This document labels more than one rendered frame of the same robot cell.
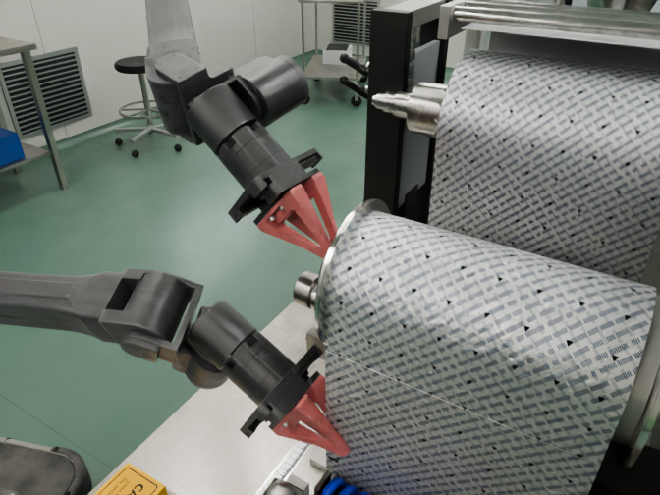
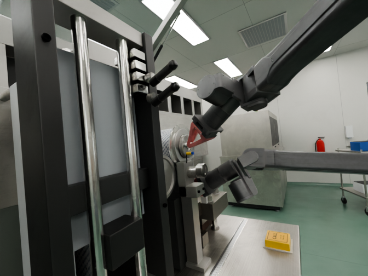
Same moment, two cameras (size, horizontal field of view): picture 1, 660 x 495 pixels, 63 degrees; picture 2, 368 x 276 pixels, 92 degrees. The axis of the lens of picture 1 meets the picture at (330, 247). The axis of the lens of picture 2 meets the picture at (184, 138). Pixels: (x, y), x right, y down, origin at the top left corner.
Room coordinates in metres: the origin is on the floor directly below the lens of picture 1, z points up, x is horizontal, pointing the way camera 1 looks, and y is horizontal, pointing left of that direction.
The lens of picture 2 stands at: (1.01, -0.01, 1.27)
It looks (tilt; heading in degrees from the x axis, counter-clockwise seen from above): 1 degrees up; 181
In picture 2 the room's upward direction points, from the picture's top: 5 degrees counter-clockwise
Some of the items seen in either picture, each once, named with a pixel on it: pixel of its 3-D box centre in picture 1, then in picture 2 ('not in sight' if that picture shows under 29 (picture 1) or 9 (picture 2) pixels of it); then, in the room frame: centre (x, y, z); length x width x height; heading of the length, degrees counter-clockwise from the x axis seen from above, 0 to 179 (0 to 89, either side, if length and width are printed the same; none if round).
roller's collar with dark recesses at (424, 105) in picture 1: (439, 111); not in sight; (0.65, -0.13, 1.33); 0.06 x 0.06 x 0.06; 59
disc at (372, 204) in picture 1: (357, 273); (182, 146); (0.42, -0.03, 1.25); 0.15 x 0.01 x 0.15; 149
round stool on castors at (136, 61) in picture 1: (148, 104); not in sight; (3.93, 1.34, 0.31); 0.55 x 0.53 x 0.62; 149
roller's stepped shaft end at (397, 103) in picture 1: (394, 103); not in sight; (0.68, -0.08, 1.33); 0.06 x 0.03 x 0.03; 59
